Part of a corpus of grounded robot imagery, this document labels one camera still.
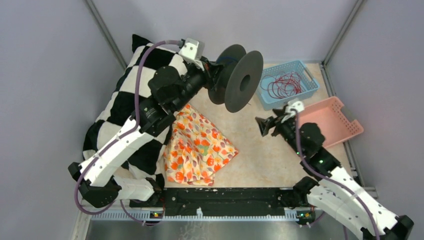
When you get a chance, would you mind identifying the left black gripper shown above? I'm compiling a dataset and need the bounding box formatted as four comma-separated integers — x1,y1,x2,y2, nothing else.
171,55,227,112

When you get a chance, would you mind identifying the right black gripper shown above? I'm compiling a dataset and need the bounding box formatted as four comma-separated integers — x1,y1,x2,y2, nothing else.
255,108,305,157

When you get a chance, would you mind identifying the dark grey cable spool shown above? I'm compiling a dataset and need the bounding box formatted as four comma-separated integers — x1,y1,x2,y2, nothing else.
208,44,264,113

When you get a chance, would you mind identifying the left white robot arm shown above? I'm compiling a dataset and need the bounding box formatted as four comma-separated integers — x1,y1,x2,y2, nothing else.
68,60,224,209

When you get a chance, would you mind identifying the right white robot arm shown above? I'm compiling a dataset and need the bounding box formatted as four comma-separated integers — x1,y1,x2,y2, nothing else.
255,108,414,240

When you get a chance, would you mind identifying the blue plastic basket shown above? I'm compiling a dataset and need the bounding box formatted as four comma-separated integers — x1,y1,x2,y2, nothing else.
256,60,320,111

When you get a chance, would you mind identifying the pink plastic basket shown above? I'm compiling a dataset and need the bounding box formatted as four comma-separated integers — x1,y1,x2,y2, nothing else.
299,96,364,148

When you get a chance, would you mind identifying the floral orange cloth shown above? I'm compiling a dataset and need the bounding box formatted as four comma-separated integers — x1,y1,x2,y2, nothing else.
162,104,239,187

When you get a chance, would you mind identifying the black white checkered pillow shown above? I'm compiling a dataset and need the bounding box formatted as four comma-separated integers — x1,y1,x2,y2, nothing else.
82,34,187,188

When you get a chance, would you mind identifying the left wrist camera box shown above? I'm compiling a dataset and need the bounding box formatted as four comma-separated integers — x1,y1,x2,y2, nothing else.
178,38,205,71

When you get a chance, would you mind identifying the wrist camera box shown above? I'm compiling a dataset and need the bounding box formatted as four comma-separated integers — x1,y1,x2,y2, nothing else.
178,38,205,71
283,100,305,120

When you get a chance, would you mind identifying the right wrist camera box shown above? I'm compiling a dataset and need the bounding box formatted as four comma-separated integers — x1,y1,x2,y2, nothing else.
283,100,305,120

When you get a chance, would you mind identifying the red wire bundle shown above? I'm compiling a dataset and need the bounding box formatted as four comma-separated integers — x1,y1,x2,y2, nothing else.
259,71,307,100

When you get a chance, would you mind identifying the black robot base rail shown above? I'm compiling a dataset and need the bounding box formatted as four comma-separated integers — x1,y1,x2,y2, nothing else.
129,187,317,220

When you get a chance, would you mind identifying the white slotted cable duct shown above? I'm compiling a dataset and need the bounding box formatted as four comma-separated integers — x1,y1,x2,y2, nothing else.
91,208,316,223

